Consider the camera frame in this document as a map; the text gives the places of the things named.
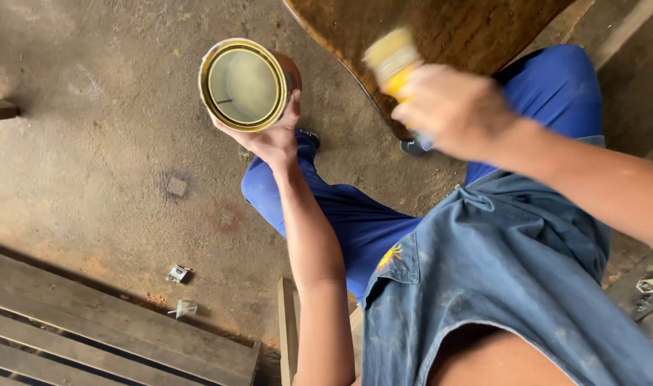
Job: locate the person's left hand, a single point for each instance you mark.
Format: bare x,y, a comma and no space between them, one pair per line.
268,140

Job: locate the person's right hand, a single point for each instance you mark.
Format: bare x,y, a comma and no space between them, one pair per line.
455,110

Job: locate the metal varnish can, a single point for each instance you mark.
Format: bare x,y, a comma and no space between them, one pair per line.
249,83

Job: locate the dark shoe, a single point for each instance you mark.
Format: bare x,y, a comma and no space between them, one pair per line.
412,147
308,138

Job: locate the brown wooden board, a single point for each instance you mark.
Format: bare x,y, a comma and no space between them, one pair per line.
439,48

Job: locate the blue trousers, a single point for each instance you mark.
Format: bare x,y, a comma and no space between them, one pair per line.
407,203

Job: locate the crumpled silver wrapper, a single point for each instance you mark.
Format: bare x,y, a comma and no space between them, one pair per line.
177,273

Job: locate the grey-blue denim shirt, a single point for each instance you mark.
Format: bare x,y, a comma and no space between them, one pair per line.
498,279

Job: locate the clear plastic scrap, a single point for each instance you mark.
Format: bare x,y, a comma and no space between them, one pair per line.
184,308

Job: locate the wooden slatted bench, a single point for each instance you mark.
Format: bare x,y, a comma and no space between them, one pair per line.
90,332

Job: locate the light wooden frame piece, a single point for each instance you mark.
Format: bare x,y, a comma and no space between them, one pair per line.
290,332

